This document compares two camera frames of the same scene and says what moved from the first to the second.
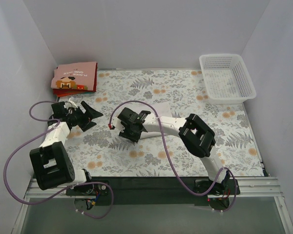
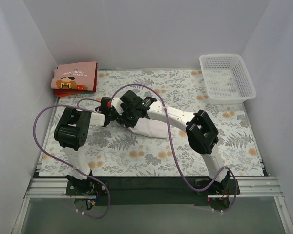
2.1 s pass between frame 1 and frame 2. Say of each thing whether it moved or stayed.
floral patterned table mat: stayed
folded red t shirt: stayed
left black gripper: moved
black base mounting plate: stayed
